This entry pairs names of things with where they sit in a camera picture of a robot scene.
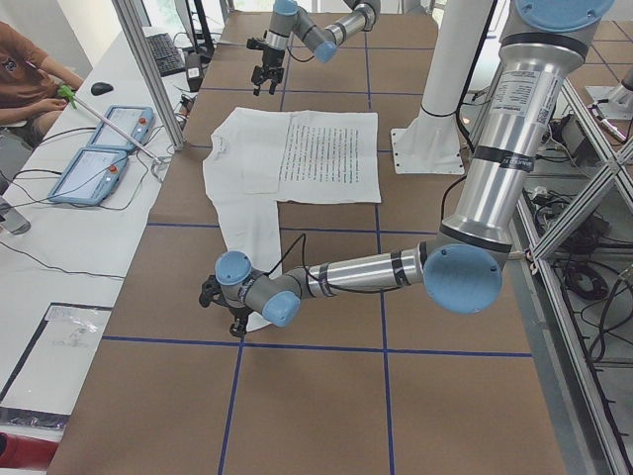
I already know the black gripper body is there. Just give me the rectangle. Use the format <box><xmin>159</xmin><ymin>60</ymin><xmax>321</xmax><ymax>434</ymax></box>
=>
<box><xmin>229</xmin><ymin>306</ymin><xmax>257</xmax><ymax>322</ymax></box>
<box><xmin>251</xmin><ymin>47</ymin><xmax>285</xmax><ymax>84</ymax></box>

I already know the white printed t-shirt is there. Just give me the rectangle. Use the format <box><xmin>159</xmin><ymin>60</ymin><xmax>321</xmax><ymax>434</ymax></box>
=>
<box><xmin>202</xmin><ymin>106</ymin><xmax>383</xmax><ymax>333</ymax></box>

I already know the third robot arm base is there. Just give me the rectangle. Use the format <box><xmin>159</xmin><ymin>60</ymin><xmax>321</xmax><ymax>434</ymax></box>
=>
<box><xmin>586</xmin><ymin>70</ymin><xmax>632</xmax><ymax>121</ymax></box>

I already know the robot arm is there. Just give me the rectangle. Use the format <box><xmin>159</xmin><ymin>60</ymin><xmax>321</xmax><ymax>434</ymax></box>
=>
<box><xmin>246</xmin><ymin>0</ymin><xmax>381</xmax><ymax>96</ymax></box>
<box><xmin>200</xmin><ymin>1</ymin><xmax>614</xmax><ymax>337</ymax></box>

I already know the black power adapter labelled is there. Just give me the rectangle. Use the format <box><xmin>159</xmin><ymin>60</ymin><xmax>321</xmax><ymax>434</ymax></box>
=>
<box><xmin>185</xmin><ymin>52</ymin><xmax>204</xmax><ymax>92</ymax></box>

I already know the black keyboard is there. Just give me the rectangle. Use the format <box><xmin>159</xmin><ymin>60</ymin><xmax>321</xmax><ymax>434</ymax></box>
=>
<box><xmin>145</xmin><ymin>33</ymin><xmax>185</xmax><ymax>77</ymax></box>

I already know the far blue teach pendant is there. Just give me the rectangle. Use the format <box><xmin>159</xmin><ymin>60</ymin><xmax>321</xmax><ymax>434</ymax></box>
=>
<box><xmin>87</xmin><ymin>105</ymin><xmax>155</xmax><ymax>151</ymax></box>

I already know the blue teach pendant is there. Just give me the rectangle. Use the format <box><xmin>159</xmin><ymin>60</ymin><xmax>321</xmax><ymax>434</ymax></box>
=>
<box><xmin>47</xmin><ymin>147</ymin><xmax>128</xmax><ymax>206</ymax></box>
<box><xmin>87</xmin><ymin>105</ymin><xmax>155</xmax><ymax>151</ymax></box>

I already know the black computer mouse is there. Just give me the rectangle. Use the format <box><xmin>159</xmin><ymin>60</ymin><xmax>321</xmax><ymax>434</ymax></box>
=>
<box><xmin>90</xmin><ymin>81</ymin><xmax>114</xmax><ymax>96</ymax></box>

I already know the near blue teach pendant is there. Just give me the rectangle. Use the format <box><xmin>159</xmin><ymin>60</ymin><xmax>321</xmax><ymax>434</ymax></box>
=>
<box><xmin>47</xmin><ymin>147</ymin><xmax>128</xmax><ymax>206</ymax></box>

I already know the metal rod green tip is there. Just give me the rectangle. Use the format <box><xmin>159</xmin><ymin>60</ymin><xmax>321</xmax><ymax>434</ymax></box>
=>
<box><xmin>57</xmin><ymin>85</ymin><xmax>166</xmax><ymax>165</ymax></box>

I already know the seated person brown shirt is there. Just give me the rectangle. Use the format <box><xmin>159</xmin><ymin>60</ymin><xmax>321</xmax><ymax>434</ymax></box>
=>
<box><xmin>1</xmin><ymin>23</ymin><xmax>83</xmax><ymax>146</ymax></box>

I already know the aluminium frame post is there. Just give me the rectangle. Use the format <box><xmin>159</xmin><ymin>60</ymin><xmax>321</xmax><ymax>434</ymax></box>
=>
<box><xmin>112</xmin><ymin>0</ymin><xmax>185</xmax><ymax>150</ymax></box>

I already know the white central pedestal column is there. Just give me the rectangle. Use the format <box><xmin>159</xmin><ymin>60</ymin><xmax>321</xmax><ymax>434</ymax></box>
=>
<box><xmin>391</xmin><ymin>0</ymin><xmax>496</xmax><ymax>175</ymax></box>

